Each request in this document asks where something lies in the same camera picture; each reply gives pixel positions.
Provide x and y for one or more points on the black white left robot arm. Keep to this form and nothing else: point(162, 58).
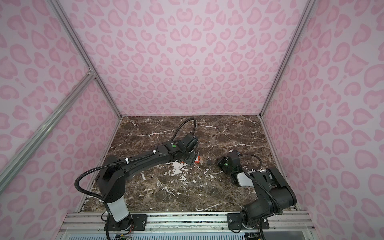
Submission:
point(112, 180)

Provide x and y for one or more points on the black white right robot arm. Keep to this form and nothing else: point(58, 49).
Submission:
point(273, 192)

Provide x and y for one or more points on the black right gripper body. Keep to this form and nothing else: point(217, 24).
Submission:
point(224, 165)

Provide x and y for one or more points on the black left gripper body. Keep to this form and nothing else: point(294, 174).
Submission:
point(190, 157)

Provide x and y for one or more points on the aluminium corner frame post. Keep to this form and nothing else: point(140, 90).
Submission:
point(79, 46)
point(308, 11)

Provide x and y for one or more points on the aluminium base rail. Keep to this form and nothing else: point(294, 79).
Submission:
point(291, 225)

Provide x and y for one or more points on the aluminium corner frame post left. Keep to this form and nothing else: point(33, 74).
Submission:
point(79, 46)

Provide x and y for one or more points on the aluminium diagonal frame bar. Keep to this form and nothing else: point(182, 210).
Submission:
point(19, 160)

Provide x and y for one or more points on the aluminium corner frame post right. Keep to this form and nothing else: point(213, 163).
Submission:
point(308, 11)

